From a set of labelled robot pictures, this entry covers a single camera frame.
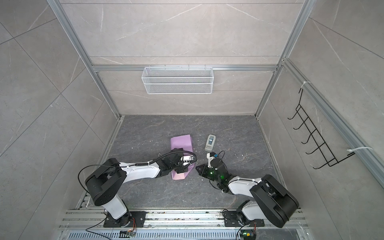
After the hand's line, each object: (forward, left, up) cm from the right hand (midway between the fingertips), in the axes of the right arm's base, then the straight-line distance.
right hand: (195, 166), depth 86 cm
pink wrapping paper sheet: (+17, +7, +1) cm, 18 cm away
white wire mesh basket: (+52, +25, +25) cm, 63 cm away
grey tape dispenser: (+17, -10, -1) cm, 20 cm away
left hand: (+9, +7, +1) cm, 11 cm away
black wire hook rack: (+8, -56, +26) cm, 62 cm away
